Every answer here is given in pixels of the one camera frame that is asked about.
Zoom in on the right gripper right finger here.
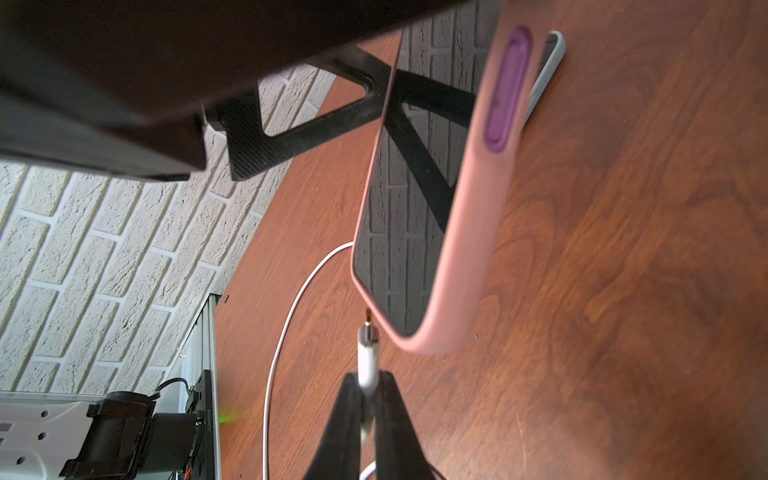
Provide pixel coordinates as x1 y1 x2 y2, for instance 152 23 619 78
373 371 435 480

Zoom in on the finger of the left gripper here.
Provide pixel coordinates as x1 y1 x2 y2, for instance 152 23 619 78
206 44 481 235

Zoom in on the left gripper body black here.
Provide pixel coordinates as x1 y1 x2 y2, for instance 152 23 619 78
1 1 447 181

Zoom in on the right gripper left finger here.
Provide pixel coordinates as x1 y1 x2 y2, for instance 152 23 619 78
303 373 363 480

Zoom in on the phone with pink case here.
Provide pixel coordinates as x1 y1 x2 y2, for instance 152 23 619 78
351 1 554 355

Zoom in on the white lightning charging cable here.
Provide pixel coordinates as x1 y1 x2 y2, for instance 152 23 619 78
356 308 382 480

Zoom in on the white USB charging cable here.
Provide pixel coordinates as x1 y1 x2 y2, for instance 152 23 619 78
261 241 355 480

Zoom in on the phone with green case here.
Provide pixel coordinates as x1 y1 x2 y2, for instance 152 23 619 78
525 30 566 122

